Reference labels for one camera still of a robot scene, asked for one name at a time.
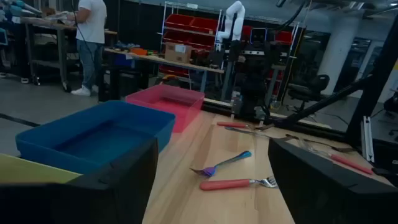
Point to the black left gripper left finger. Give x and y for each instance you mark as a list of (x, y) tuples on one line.
[(93, 205)]

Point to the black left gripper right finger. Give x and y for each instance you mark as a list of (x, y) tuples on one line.
[(326, 202)]

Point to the silver metal fork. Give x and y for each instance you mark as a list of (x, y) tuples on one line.
[(245, 131)]

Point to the iridescent blue fork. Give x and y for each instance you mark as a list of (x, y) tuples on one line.
[(209, 171)]

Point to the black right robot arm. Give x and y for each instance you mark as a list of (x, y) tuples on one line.
[(252, 77)]

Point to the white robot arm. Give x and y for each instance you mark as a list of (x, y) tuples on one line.
[(236, 18)]

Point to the blue plastic bin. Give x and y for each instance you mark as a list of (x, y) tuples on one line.
[(93, 137)]

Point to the yellow plastic bin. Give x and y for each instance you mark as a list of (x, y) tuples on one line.
[(31, 169)]

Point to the silver aluminium extrusion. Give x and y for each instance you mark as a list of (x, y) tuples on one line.
[(367, 140)]

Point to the black office chair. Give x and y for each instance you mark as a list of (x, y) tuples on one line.
[(308, 88)]

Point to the pink plastic bin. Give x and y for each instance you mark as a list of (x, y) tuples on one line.
[(168, 102)]

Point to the small orange object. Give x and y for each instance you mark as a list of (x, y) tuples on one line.
[(138, 51)]

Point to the long wooden workbench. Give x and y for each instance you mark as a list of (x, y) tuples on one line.
[(186, 64)]

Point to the cardboard box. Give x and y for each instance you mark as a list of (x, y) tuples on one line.
[(177, 53)]

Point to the person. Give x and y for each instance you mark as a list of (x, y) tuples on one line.
[(91, 25)]

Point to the rack with red bins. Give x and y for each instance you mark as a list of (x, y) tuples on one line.
[(186, 23)]

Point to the blue grey tubes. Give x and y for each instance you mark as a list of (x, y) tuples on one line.
[(21, 9)]

